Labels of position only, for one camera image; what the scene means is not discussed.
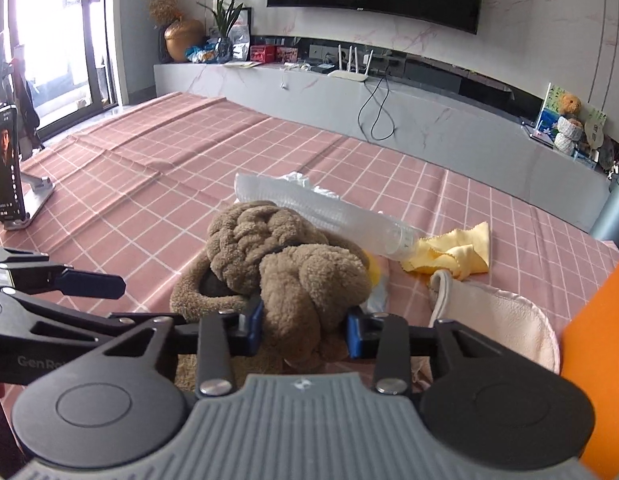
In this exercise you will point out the blue snack bag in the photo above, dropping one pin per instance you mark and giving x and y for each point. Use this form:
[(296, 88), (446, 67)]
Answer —
[(202, 54)]

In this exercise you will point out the red box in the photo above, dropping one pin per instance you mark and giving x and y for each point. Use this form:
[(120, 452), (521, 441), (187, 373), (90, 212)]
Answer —
[(287, 54), (262, 53)]

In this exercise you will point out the glass sliding door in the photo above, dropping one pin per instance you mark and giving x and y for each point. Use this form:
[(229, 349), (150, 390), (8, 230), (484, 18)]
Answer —
[(64, 35)]

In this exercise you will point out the green potted plant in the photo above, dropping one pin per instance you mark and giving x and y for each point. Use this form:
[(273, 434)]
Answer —
[(227, 15)]

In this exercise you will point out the gold round vase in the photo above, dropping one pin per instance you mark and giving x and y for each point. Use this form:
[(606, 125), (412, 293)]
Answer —
[(182, 42)]

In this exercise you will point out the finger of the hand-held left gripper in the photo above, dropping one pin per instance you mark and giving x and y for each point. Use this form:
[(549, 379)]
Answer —
[(64, 317), (92, 285)]

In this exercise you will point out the orange cardboard box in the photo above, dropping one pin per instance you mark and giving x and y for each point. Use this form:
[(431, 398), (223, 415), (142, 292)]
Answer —
[(602, 360)]

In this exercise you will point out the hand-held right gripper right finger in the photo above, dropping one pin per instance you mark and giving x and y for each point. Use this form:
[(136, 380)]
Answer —
[(354, 335)]

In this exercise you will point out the pink checked tablecloth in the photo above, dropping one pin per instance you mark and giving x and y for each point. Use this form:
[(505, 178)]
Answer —
[(139, 170)]

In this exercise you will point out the yellow snack packet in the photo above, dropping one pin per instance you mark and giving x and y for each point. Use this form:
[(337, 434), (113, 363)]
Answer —
[(373, 267)]

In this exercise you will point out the round paper fan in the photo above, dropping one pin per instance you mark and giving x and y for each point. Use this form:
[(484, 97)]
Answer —
[(592, 132)]

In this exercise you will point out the dried flower bunch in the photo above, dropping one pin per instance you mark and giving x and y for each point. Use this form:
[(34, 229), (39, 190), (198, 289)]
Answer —
[(164, 7)]

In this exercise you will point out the yellow cloth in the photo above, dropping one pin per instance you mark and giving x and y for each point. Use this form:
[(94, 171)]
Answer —
[(464, 252)]

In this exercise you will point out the grey marble television console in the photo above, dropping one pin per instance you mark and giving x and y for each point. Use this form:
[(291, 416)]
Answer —
[(439, 130)]

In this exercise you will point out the grey metal trash can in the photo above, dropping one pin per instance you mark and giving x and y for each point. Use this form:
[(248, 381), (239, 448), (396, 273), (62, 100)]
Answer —
[(612, 215)]

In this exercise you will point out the brown plush toy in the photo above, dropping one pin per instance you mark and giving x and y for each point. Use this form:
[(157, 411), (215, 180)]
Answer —
[(299, 280)]

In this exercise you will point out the small brown teddy bear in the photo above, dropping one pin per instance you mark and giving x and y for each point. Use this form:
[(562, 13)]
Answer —
[(569, 110)]

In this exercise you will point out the black smartphone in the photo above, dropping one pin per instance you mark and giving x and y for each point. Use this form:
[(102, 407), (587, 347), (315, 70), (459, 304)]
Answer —
[(3, 170)]

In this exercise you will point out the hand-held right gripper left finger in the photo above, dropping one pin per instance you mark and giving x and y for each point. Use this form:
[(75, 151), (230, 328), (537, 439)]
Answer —
[(253, 327)]

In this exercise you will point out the silver phone stand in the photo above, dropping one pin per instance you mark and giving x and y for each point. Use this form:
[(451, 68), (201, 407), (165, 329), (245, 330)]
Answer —
[(37, 192)]

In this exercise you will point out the white router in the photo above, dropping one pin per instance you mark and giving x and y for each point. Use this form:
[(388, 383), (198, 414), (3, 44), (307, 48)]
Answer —
[(350, 74)]

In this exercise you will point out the clear plastic bottle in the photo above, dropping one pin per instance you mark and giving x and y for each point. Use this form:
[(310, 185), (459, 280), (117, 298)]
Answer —
[(339, 215)]

